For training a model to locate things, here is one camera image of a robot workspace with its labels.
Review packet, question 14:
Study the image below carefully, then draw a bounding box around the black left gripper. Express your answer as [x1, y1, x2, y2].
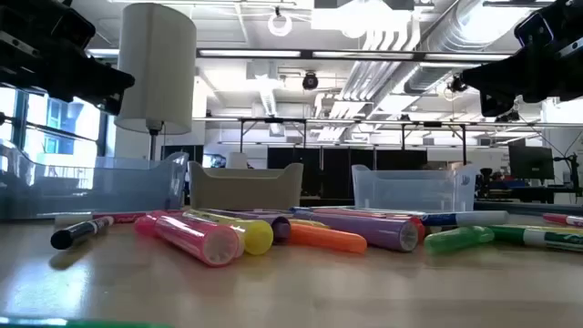
[0, 26, 136, 115]

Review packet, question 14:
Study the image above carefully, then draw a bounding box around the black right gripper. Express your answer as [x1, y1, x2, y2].
[459, 13, 583, 118]

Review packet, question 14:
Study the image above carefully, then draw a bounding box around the pink capped marker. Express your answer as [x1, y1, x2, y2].
[541, 212, 583, 229]

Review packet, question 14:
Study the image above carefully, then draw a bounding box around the blue Expo marker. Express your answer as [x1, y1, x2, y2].
[291, 206, 510, 228]

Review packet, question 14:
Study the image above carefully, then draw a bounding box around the black permanent marker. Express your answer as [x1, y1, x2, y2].
[49, 215, 115, 251]

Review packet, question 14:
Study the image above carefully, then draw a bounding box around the green Expo marker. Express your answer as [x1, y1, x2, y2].
[486, 223, 583, 253]

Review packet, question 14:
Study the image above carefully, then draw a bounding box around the thin green highlighter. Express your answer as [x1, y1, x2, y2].
[424, 225, 496, 255]

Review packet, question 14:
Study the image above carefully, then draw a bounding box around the red highlighter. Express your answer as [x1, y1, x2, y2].
[313, 207, 428, 241]

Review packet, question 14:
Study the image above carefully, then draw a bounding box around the pink highlighter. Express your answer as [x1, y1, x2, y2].
[133, 210, 241, 269]

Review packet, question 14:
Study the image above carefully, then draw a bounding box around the orange highlighter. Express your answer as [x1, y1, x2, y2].
[288, 221, 369, 255]

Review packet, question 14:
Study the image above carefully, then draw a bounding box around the white lamp with wooden base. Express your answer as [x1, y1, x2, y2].
[114, 2, 198, 160]

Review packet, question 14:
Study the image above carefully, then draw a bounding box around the black computer monitor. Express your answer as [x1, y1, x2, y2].
[508, 145, 556, 181]

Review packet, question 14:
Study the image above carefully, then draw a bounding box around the dark grey translucent bin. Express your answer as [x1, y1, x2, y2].
[0, 145, 190, 220]

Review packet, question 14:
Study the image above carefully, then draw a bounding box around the clear plastic bin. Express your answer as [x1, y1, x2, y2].
[351, 163, 479, 213]

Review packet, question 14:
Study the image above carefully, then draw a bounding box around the small white lampshade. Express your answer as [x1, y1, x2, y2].
[226, 151, 250, 169]

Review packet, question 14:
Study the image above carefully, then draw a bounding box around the black cabinet row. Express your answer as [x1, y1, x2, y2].
[266, 146, 429, 197]

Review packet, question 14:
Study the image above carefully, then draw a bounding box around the beige plastic bin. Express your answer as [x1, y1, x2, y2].
[188, 161, 305, 211]

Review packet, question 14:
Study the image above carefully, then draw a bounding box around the black bar with light strips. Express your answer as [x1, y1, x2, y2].
[195, 47, 516, 63]

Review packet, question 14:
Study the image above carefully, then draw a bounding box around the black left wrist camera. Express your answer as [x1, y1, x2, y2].
[47, 6, 97, 51]

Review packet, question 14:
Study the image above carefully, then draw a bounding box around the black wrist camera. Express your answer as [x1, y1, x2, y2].
[47, 6, 97, 51]
[514, 11, 555, 49]

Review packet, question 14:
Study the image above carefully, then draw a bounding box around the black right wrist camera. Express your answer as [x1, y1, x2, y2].
[514, 11, 555, 49]

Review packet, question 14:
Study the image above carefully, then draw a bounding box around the silver ventilation duct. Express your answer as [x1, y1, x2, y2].
[400, 0, 516, 95]

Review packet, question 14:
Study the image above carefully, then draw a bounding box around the black metal rack frame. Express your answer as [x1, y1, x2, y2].
[239, 117, 307, 149]
[400, 120, 468, 166]

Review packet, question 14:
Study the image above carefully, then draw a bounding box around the white ring light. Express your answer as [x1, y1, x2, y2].
[267, 11, 293, 37]

